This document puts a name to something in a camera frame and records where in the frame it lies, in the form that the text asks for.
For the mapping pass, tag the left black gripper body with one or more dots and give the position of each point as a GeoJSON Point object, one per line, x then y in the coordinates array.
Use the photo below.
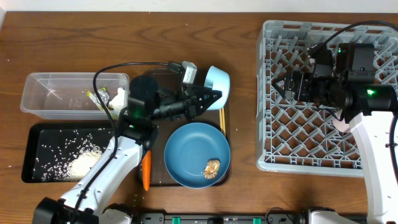
{"type": "Point", "coordinates": [189, 103]}

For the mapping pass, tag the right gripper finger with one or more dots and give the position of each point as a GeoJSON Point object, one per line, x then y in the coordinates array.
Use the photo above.
{"type": "Point", "coordinates": [286, 78]}
{"type": "Point", "coordinates": [280, 90]}

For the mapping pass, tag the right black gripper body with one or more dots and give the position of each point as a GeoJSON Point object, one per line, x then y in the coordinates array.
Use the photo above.
{"type": "Point", "coordinates": [310, 89]}

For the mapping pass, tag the light blue rice bowl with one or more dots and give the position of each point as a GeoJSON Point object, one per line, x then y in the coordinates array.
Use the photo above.
{"type": "Point", "coordinates": [217, 79]}

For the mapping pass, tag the pink plastic cup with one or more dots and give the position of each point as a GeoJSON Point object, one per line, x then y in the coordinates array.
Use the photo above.
{"type": "Point", "coordinates": [341, 126]}

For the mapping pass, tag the snack wrapper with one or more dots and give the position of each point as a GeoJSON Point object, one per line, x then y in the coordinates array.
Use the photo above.
{"type": "Point", "coordinates": [103, 95]}

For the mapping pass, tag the white paper napkin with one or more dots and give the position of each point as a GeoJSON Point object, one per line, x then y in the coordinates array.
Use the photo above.
{"type": "Point", "coordinates": [118, 102]}

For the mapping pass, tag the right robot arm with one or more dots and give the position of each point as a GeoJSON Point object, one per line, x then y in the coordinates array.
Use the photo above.
{"type": "Point", "coordinates": [346, 81]}

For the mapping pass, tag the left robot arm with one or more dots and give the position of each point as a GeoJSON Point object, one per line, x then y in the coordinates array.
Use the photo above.
{"type": "Point", "coordinates": [135, 135]}

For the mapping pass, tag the grey plastic dishwasher rack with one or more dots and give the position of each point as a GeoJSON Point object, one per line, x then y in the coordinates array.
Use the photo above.
{"type": "Point", "coordinates": [296, 137]}

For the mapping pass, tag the large blue plate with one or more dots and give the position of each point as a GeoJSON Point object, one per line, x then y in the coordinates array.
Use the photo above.
{"type": "Point", "coordinates": [190, 148]}

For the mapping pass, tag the brown food scrap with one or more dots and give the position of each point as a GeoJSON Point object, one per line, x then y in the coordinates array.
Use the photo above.
{"type": "Point", "coordinates": [212, 168]}

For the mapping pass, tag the orange carrot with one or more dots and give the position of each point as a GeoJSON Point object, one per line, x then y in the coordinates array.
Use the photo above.
{"type": "Point", "coordinates": [146, 170]}

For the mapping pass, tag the dark brown serving tray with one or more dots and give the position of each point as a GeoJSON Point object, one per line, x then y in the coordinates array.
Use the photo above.
{"type": "Point", "coordinates": [159, 175]}

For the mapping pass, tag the white rice pile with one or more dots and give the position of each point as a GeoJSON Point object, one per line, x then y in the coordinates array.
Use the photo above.
{"type": "Point", "coordinates": [66, 155]}

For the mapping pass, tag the clear plastic bin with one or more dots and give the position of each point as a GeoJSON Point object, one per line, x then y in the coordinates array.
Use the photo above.
{"type": "Point", "coordinates": [61, 96]}

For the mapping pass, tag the black rectangular tray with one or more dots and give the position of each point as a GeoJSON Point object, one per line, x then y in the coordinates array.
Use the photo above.
{"type": "Point", "coordinates": [33, 138]}

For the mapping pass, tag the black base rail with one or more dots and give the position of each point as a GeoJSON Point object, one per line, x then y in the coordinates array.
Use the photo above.
{"type": "Point", "coordinates": [160, 218]}

